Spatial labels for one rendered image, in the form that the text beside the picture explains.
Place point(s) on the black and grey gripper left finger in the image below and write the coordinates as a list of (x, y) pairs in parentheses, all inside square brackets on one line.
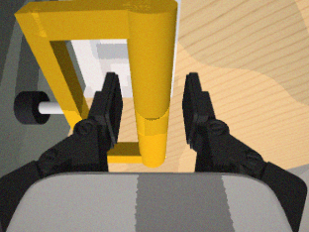
[(79, 152)]

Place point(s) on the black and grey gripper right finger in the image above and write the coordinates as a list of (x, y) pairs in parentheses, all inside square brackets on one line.
[(220, 152)]

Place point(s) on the grey metal base plate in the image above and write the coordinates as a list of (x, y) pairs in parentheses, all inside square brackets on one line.
[(95, 57)]

